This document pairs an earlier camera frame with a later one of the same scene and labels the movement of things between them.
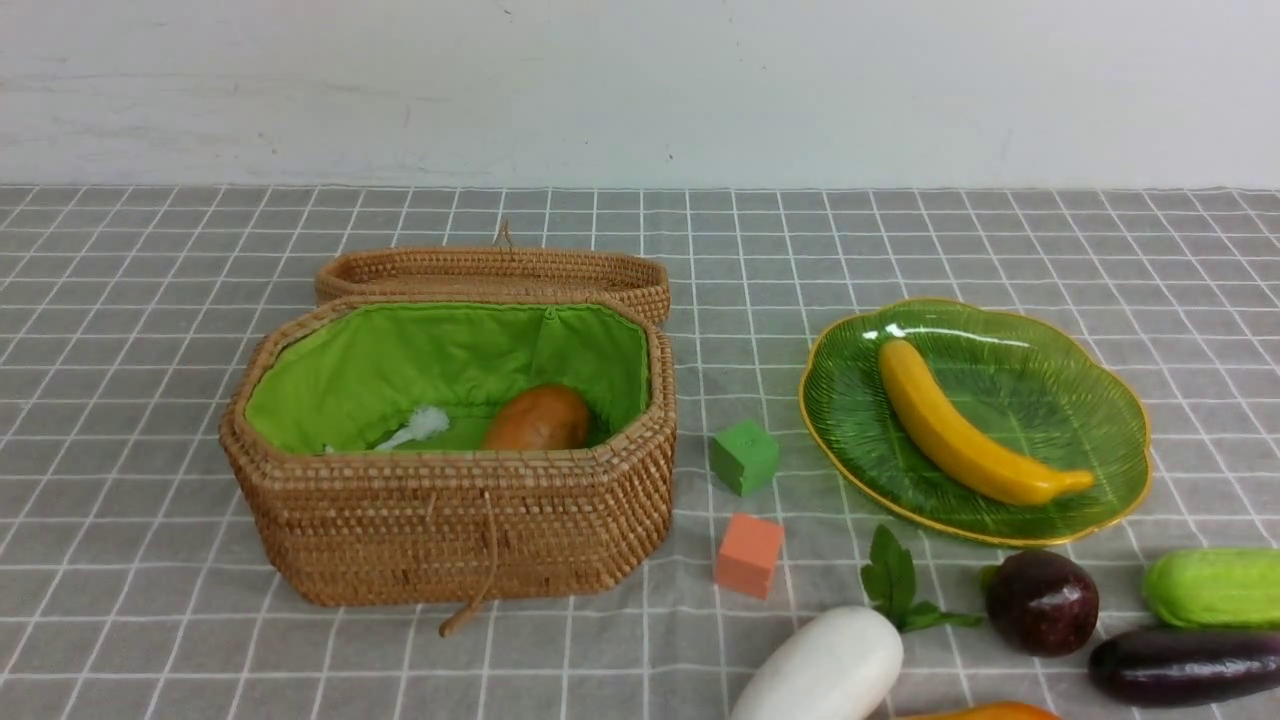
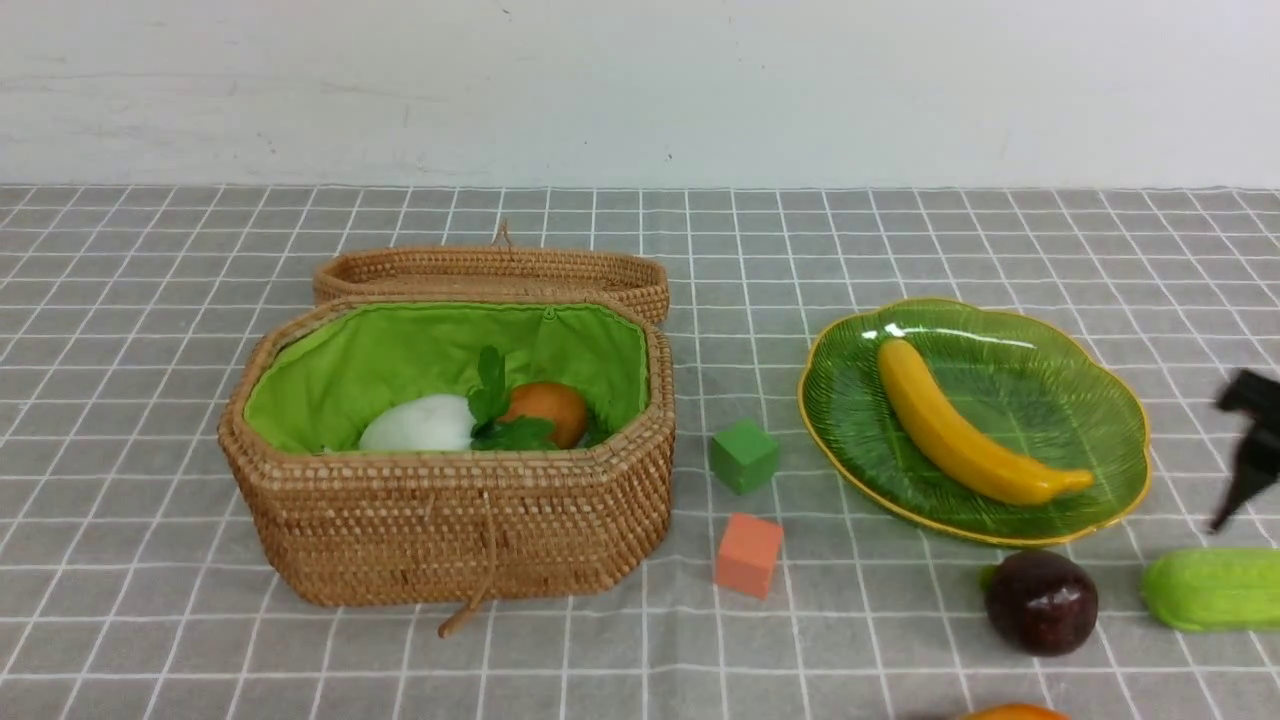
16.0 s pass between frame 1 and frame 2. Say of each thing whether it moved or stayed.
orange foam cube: stayed
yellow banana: stayed
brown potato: stayed
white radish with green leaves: moved
